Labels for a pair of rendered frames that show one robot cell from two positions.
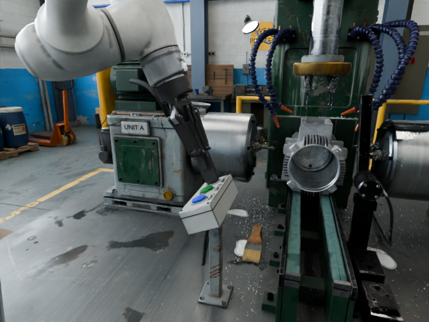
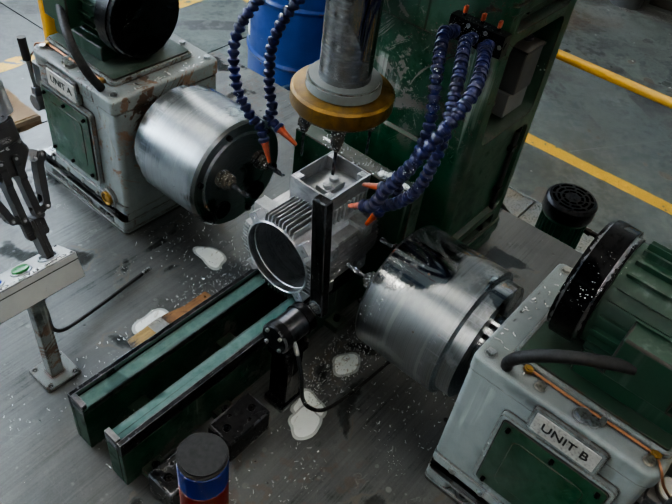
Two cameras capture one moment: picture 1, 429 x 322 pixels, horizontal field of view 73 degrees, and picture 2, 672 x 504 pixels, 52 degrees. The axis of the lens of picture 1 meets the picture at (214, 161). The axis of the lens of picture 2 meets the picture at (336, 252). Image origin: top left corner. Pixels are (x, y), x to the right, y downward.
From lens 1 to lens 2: 0.95 m
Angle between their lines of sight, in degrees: 31
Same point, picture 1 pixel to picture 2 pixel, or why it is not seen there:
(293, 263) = (105, 387)
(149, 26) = not seen: outside the picture
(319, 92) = (403, 105)
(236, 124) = (193, 140)
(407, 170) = (370, 330)
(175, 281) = (30, 335)
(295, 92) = not seen: hidden behind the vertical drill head
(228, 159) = (172, 189)
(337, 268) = (141, 416)
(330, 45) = (338, 72)
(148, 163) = (81, 144)
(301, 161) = not seen: hidden behind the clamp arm
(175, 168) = (114, 166)
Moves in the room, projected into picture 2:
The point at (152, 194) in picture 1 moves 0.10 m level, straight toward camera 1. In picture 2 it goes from (92, 185) to (72, 212)
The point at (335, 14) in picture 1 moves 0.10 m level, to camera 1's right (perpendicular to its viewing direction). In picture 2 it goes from (347, 21) to (408, 41)
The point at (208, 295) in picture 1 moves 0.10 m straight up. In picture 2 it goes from (44, 369) to (34, 337)
